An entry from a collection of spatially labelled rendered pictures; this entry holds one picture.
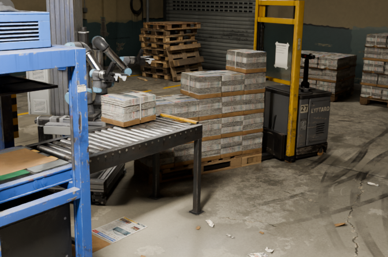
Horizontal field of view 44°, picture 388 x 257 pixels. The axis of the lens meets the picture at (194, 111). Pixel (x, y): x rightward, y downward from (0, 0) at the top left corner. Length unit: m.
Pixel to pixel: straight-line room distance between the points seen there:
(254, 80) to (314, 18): 6.25
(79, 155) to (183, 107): 2.13
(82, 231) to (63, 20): 2.10
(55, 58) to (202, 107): 2.53
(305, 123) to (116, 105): 2.57
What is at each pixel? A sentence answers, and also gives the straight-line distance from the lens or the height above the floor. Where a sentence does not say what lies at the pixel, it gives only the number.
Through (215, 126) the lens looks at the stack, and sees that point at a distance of 5.15.
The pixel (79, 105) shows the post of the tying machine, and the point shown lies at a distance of 2.89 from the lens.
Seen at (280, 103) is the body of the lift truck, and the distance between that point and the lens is 5.89.
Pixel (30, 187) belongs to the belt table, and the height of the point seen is 0.74.
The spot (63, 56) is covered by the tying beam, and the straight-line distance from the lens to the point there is 2.80.
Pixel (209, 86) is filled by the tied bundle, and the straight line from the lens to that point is 5.01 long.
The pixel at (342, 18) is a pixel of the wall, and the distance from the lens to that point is 11.18.
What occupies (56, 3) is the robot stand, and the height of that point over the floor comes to 1.78.
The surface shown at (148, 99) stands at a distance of 4.12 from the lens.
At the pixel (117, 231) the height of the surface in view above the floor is 0.01.
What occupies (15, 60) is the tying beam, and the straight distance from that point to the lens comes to 2.64.
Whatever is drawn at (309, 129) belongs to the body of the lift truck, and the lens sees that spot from 5.85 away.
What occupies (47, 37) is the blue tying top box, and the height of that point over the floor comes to 1.61.
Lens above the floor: 1.83
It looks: 13 degrees down
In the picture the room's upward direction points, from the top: 1 degrees clockwise
